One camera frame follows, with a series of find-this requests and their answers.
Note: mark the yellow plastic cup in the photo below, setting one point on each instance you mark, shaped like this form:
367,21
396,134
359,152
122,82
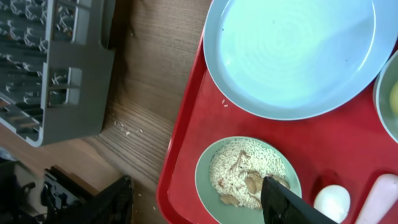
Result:
393,99

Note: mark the small green saucer plate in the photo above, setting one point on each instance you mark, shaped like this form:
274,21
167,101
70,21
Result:
381,92

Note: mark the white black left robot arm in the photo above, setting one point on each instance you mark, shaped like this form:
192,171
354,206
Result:
58,199

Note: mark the large light blue plate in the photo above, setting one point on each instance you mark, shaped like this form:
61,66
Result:
296,59

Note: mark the grey plastic dishwasher rack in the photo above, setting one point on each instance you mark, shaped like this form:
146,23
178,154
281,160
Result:
55,68

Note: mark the red plastic serving tray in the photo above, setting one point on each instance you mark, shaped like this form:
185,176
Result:
347,146

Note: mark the pile of rice leftovers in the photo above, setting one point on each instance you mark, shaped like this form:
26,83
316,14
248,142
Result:
238,168

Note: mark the white plastic fork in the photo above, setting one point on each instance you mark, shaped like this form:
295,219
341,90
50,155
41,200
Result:
381,198

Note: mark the white plastic spoon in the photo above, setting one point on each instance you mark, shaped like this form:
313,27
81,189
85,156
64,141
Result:
334,202

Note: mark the green bowl with rice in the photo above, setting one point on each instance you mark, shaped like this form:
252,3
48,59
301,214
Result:
209,197

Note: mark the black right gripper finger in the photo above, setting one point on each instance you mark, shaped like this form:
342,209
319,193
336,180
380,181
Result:
282,206

